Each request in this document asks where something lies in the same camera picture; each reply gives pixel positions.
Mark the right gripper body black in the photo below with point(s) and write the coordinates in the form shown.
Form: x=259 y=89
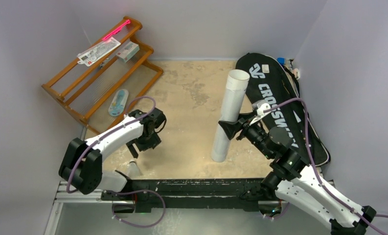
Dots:
x=242 y=124

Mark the white shuttlecock tube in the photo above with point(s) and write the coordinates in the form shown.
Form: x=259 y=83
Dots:
x=235 y=90

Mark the black CROSSWAY racket bag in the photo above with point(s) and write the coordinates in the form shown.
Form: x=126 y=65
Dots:
x=267 y=79

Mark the black SPORT racket bag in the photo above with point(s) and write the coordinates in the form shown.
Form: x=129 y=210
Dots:
x=319 y=152

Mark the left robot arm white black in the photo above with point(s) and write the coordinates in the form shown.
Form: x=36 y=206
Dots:
x=82 y=163

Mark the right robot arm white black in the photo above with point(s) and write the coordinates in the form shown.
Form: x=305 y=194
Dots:
x=293 y=179

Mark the light blue blister pack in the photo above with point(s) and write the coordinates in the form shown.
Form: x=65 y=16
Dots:
x=118 y=103

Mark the wooden rack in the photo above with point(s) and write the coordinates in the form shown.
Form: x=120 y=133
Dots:
x=87 y=92

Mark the blue white small object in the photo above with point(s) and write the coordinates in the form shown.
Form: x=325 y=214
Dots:
x=284 y=61

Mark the small teal white box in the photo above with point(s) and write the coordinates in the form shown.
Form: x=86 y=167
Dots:
x=127 y=52

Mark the flat packaged item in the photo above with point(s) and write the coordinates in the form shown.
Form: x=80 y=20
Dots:
x=96 y=52

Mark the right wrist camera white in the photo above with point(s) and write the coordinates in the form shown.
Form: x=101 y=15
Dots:
x=261 y=109

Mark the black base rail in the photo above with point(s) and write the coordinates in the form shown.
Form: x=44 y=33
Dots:
x=245 y=194

